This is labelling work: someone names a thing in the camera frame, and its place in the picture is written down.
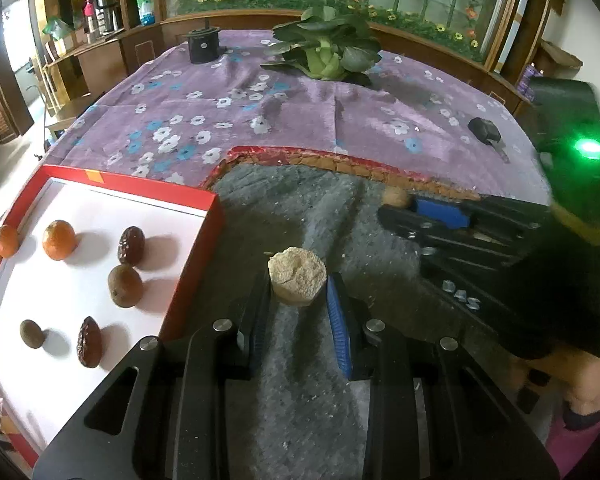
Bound purple floral tablecloth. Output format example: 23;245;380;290
45;29;556;206

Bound green bok choy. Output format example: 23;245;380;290
260;6;383;86

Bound beige crumbly cake chunk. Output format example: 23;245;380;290
268;246;327;307

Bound black cylindrical motor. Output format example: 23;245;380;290
186;19;222;65

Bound grey felt mat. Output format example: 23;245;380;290
165;146;571;480

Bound dark thermos jug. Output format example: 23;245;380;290
92;0;121;35

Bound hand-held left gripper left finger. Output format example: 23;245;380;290
32;277;273;480

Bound orange mandarin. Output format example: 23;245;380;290
42;220;77;262
0;225;20;258

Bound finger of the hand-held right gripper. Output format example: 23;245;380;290
377;205;536;272
412;194;553;231

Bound red tray with white floor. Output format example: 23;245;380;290
0;164;226;468

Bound purple spray can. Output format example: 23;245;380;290
520;62;538;103

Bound person's right hand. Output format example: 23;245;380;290
510;347;600;416

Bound green plastic bag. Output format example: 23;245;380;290
42;16;73;41

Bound wooden side cabinet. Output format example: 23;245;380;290
45;25;163;111

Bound red date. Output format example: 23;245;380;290
76;316;101;368
117;226;146;265

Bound person's right forearm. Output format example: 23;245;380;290
545;400;600;466

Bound black car key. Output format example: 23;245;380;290
467;116;511;163

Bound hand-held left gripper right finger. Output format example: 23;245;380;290
326;272;561;480

